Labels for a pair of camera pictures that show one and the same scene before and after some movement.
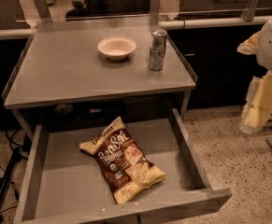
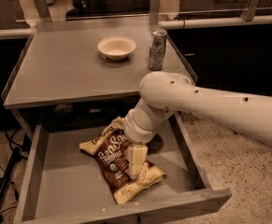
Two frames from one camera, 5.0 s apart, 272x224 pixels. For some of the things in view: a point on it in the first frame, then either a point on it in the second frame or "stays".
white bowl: [117, 48] stays
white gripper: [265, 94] to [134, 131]
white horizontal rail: [17, 33] stays
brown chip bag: [121, 161] stays
